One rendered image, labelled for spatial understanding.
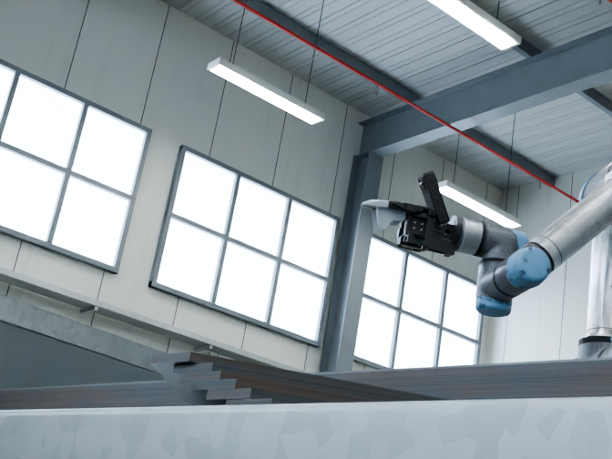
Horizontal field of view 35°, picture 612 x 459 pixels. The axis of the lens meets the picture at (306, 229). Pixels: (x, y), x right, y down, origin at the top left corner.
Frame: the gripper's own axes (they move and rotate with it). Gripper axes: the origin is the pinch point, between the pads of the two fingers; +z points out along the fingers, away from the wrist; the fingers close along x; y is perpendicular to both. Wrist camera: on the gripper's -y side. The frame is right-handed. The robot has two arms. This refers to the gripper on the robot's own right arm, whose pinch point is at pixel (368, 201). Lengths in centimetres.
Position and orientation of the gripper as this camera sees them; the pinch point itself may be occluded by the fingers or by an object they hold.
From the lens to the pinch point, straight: 204.9
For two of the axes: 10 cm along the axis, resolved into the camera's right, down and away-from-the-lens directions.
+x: -2.2, 1.8, 9.6
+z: -9.6, -2.3, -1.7
